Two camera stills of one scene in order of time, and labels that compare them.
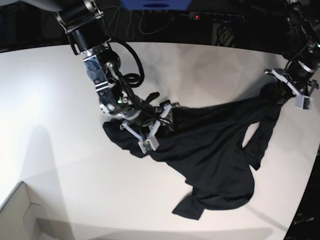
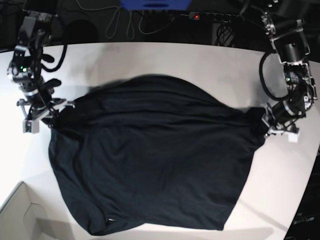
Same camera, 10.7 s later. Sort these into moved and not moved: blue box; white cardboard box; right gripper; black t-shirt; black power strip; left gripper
Moved: right gripper; left gripper; black t-shirt
Not moved: blue box; black power strip; white cardboard box
